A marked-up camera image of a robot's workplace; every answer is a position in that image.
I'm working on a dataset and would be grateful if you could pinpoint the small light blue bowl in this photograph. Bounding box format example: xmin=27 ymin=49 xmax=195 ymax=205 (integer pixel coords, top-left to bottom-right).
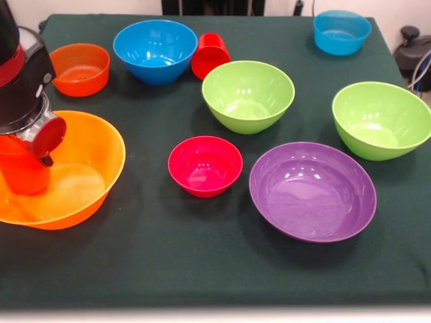
xmin=312 ymin=9 xmax=372 ymax=57

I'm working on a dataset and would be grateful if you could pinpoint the red cup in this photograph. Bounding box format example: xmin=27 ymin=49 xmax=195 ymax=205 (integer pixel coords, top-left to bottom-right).
xmin=191 ymin=32 xmax=232 ymax=81

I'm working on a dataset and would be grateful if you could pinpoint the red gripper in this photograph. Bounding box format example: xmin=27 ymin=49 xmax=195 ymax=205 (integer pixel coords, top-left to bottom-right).
xmin=28 ymin=116 xmax=67 ymax=168

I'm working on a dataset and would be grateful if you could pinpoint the orange cup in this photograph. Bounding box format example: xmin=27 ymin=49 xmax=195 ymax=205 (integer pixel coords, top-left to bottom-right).
xmin=0 ymin=134 xmax=52 ymax=196

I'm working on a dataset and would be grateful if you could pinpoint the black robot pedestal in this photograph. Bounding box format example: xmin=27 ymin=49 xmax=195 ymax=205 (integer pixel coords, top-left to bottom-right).
xmin=161 ymin=0 xmax=267 ymax=16

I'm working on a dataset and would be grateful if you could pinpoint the large yellow-orange bowl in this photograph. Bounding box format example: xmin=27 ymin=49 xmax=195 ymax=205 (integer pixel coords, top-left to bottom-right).
xmin=0 ymin=110 xmax=127 ymax=231

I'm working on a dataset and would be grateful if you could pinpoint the dark green table cloth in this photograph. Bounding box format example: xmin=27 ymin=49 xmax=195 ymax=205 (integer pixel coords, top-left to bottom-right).
xmin=0 ymin=13 xmax=431 ymax=309

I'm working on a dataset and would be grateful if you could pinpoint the purple bowl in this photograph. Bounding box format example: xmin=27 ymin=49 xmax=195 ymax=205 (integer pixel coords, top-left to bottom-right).
xmin=248 ymin=141 xmax=377 ymax=244

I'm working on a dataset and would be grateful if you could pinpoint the small pink-red bowl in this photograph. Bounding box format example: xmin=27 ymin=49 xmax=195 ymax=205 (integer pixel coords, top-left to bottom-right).
xmin=167 ymin=135 xmax=244 ymax=199

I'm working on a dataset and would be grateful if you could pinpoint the green bowl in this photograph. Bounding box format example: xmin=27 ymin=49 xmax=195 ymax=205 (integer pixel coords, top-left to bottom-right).
xmin=331 ymin=81 xmax=431 ymax=162
xmin=201 ymin=60 xmax=296 ymax=135

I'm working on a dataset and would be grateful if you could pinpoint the small orange bowl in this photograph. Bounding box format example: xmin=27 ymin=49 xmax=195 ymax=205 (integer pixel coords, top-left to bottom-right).
xmin=48 ymin=42 xmax=111 ymax=98

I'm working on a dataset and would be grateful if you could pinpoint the tangle of cables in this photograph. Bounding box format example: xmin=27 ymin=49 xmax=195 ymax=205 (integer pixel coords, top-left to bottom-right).
xmin=407 ymin=50 xmax=431 ymax=94

